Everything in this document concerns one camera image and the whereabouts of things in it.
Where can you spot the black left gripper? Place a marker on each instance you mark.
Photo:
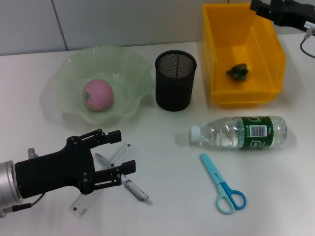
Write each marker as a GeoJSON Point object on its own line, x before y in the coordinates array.
{"type": "Point", "coordinates": [51, 172]}

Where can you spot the clear green-label water bottle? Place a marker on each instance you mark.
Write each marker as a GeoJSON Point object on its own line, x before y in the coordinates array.
{"type": "Point", "coordinates": [221, 135]}

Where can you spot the clear plastic ruler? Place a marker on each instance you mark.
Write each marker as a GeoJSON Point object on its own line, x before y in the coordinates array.
{"type": "Point", "coordinates": [81, 204]}

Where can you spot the pink toy peach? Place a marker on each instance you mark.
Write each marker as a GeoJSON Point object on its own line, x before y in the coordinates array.
{"type": "Point", "coordinates": [98, 94]}

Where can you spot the grey transparent pen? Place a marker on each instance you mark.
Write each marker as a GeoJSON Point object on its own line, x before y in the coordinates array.
{"type": "Point", "coordinates": [137, 194]}

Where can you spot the yellow plastic bin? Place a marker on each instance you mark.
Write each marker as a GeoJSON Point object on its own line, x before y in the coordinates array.
{"type": "Point", "coordinates": [246, 93]}

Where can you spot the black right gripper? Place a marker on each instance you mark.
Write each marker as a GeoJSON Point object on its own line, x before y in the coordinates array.
{"type": "Point", "coordinates": [295, 14]}

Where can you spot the green wavy glass fruit bowl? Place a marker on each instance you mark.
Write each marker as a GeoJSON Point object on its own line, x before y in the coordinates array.
{"type": "Point", "coordinates": [128, 81]}

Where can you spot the blue scissors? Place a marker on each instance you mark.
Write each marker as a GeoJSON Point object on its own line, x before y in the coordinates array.
{"type": "Point", "coordinates": [222, 189]}

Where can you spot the black mesh pen holder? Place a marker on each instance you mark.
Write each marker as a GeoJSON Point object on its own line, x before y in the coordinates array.
{"type": "Point", "coordinates": [174, 91]}

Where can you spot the green plastic wrapper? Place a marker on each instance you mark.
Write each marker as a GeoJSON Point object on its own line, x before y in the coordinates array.
{"type": "Point", "coordinates": [237, 72]}

